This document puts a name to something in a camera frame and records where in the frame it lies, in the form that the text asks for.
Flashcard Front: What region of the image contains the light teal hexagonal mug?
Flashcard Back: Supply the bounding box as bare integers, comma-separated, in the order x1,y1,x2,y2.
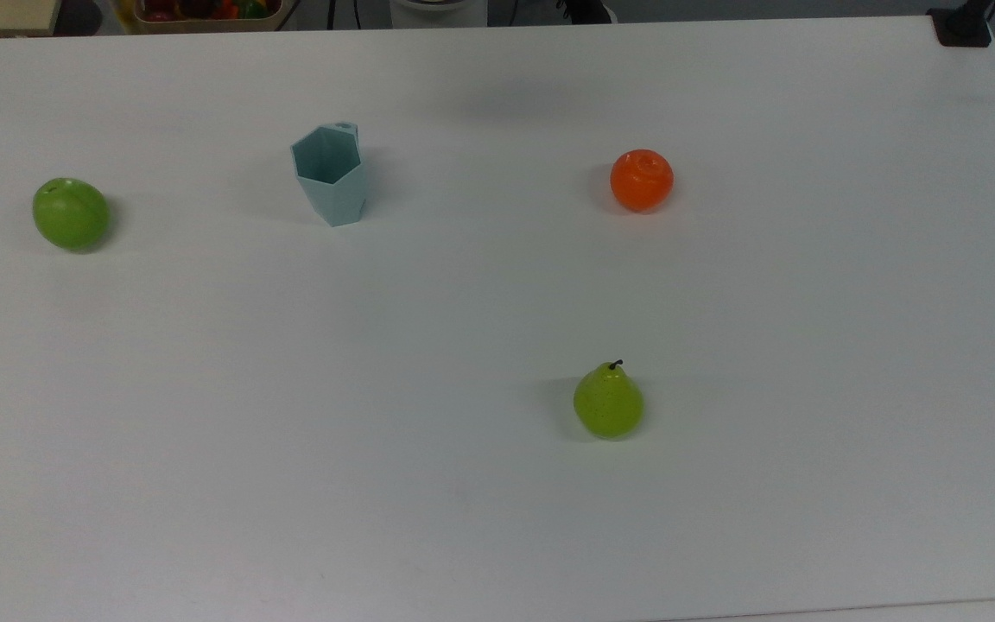
290,121,369,228

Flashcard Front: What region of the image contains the yellow-green plastic pear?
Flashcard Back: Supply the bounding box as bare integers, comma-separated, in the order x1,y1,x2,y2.
573,359,644,440

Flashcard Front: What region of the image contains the orange plastic fruit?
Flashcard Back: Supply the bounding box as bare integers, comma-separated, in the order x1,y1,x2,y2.
610,149,675,213

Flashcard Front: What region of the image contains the bin of toy fruit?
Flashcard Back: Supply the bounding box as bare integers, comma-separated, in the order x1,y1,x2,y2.
122,0,293,34

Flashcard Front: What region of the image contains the green plastic apple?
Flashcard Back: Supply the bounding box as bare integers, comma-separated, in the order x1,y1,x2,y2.
32,177,111,253

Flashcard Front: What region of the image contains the black table clamp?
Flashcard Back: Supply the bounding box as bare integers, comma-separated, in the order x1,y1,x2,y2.
928,0,995,48

